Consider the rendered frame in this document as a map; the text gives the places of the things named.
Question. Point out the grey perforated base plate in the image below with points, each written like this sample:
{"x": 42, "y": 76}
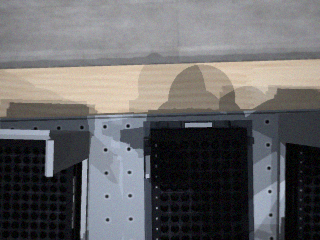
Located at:
{"x": 116, "y": 166}

